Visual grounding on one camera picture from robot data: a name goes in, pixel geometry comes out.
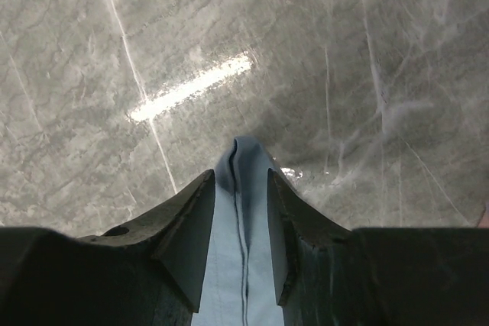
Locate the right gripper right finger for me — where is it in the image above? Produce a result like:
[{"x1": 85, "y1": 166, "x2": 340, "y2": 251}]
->
[{"x1": 267, "y1": 170, "x2": 488, "y2": 325}]

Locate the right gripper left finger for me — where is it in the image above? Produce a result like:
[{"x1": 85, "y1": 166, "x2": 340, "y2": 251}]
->
[{"x1": 1, "y1": 170, "x2": 215, "y2": 325}]

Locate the blue t shirt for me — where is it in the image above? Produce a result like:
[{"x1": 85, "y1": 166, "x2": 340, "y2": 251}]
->
[{"x1": 192, "y1": 136, "x2": 284, "y2": 325}]

